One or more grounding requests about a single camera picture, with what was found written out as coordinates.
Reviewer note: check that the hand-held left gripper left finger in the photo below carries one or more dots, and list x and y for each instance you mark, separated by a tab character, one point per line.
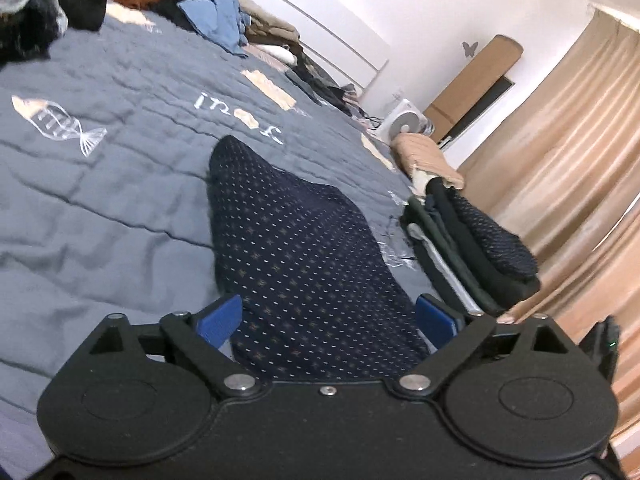
217	320

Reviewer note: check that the blue denim shirt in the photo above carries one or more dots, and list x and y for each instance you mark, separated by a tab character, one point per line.
215	20

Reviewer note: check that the white cloth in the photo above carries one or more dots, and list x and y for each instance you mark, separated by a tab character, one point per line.
280	52

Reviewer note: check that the beige curtain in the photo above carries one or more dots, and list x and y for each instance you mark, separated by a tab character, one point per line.
575	160

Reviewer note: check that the navy diamond-patterned garment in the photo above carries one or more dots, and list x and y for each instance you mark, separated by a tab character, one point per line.
300	260

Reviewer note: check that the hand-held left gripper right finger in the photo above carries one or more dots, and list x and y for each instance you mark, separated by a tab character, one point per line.
435	317

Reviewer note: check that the cardboard sheet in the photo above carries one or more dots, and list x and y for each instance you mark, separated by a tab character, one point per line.
480	70

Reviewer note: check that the stack of folded dark clothes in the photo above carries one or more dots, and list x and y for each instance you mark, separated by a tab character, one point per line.
475	266

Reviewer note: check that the khaki clothes pile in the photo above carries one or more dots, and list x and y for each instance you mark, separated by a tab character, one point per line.
270	25

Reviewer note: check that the black board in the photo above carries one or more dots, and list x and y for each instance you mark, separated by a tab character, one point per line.
487	102

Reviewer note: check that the grey butterfly wall decal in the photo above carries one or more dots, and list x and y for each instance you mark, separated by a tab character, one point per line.
470	48

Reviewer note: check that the white box fan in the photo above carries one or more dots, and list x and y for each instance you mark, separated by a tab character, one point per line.
407	122

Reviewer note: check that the white headboard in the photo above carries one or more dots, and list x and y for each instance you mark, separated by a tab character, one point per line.
350	45

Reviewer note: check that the grey printed quilt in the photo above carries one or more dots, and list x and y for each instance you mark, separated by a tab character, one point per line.
125	185

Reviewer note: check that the dark clothes heap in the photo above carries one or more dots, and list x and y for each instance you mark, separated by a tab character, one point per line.
325	85

